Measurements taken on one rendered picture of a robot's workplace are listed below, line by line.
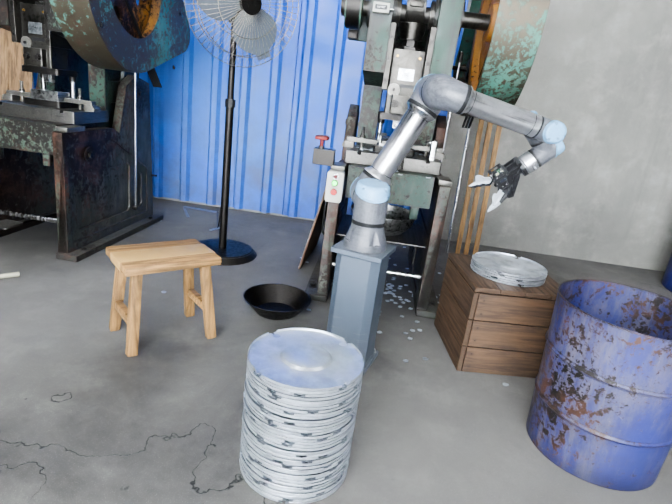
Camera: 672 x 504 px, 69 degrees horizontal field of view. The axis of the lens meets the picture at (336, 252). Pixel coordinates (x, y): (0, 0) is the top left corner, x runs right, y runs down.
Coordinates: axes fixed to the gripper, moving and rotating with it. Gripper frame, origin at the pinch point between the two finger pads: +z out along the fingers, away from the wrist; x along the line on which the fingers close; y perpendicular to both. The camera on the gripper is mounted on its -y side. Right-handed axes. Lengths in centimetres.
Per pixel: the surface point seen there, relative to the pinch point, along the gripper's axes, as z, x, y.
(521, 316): 11.1, 39.7, -21.5
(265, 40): 38, -122, 45
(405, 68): -8, -72, 17
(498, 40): -40, -40, 25
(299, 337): 61, 49, 57
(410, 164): 14.2, -45.6, -8.3
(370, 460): 66, 76, 27
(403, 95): -1, -67, 9
